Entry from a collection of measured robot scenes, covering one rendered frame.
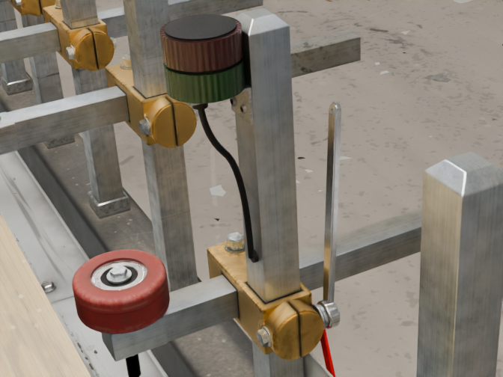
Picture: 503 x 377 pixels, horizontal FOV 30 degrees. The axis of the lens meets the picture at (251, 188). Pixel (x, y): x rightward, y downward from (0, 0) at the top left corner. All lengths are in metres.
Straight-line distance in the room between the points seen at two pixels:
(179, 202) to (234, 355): 0.18
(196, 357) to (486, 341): 0.50
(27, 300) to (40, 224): 0.67
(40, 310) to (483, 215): 0.40
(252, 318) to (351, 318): 1.40
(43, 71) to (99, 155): 0.25
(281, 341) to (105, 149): 0.53
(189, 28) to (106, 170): 0.60
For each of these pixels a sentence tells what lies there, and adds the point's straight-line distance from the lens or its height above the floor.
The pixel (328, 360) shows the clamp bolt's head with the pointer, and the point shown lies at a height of 0.81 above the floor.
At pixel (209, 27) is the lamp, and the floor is 1.12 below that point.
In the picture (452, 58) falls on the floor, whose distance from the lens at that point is 3.64.
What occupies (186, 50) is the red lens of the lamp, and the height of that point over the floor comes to 1.11.
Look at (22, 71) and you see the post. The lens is 1.73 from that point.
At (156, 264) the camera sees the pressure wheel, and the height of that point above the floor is 0.91.
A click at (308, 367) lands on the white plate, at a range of 0.88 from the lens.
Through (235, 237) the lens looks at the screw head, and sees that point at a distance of 0.88.
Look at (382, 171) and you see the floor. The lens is 2.83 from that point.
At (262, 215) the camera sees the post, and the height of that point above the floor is 0.96.
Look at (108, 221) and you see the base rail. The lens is 1.29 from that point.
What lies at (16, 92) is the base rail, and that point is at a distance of 1.74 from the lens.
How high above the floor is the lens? 1.35
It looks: 29 degrees down
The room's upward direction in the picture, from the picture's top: 4 degrees counter-clockwise
